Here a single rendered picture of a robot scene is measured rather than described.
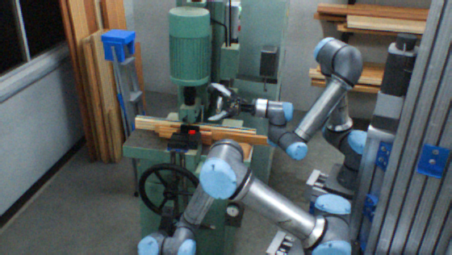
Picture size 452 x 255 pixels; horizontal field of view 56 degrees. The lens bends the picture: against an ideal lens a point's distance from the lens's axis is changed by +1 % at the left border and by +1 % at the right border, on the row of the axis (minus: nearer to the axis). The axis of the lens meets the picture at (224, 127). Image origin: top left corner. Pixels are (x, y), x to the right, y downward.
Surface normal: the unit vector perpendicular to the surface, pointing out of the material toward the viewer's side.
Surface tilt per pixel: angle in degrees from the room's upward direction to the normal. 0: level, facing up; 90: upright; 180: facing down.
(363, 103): 90
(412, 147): 90
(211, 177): 86
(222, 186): 86
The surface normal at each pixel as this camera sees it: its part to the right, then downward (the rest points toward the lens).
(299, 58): -0.21, 0.47
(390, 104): -0.46, 0.41
